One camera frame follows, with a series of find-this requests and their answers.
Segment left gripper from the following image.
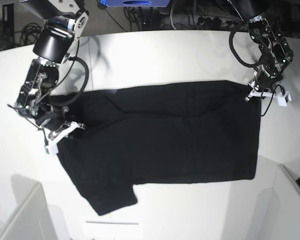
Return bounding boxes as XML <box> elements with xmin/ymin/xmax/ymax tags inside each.
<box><xmin>244</xmin><ymin>67</ymin><xmax>290</xmax><ymax>102</ymax></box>

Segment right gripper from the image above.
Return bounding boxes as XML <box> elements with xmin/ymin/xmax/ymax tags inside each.
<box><xmin>31</xmin><ymin>103</ymin><xmax>86</xmax><ymax>146</ymax></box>

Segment black T-shirt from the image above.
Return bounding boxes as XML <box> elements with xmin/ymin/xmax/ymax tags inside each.
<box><xmin>57</xmin><ymin>80</ymin><xmax>261</xmax><ymax>216</ymax></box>

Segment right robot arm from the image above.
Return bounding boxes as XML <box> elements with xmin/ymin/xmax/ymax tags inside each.
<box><xmin>11</xmin><ymin>0</ymin><xmax>89</xmax><ymax>148</ymax></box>

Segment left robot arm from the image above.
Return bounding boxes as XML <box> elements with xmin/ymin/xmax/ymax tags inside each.
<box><xmin>228</xmin><ymin>0</ymin><xmax>294</xmax><ymax>107</ymax></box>

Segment power strip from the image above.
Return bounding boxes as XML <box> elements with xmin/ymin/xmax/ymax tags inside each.
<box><xmin>196</xmin><ymin>16</ymin><xmax>238</xmax><ymax>31</ymax></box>

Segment white partition left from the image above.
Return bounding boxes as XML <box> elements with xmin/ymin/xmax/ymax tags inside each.
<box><xmin>0</xmin><ymin>183</ymin><xmax>58</xmax><ymax>240</ymax></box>

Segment white partition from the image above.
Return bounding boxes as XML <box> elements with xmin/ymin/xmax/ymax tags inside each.
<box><xmin>272</xmin><ymin>165</ymin><xmax>300</xmax><ymax>240</ymax></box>
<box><xmin>0</xmin><ymin>183</ymin><xmax>58</xmax><ymax>240</ymax></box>

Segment white partition right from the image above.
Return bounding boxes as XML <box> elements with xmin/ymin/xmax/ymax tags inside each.
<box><xmin>272</xmin><ymin>165</ymin><xmax>300</xmax><ymax>240</ymax></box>

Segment blue box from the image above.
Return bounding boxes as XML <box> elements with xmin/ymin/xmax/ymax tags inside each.
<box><xmin>100</xmin><ymin>0</ymin><xmax>170</xmax><ymax>8</ymax></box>

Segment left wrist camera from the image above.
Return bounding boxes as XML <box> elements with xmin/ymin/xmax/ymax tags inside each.
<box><xmin>276</xmin><ymin>92</ymin><xmax>292</xmax><ymax>107</ymax></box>

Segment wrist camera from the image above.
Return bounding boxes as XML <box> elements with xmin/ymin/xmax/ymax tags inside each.
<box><xmin>45</xmin><ymin>144</ymin><xmax>59</xmax><ymax>156</ymax></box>
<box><xmin>276</xmin><ymin>92</ymin><xmax>292</xmax><ymax>107</ymax></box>

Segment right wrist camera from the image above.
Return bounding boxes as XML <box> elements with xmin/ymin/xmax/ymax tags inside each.
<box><xmin>45</xmin><ymin>144</ymin><xmax>59</xmax><ymax>156</ymax></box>

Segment coiled black cable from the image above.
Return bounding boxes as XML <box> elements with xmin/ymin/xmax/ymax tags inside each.
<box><xmin>19</xmin><ymin>22</ymin><xmax>45</xmax><ymax>46</ymax></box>

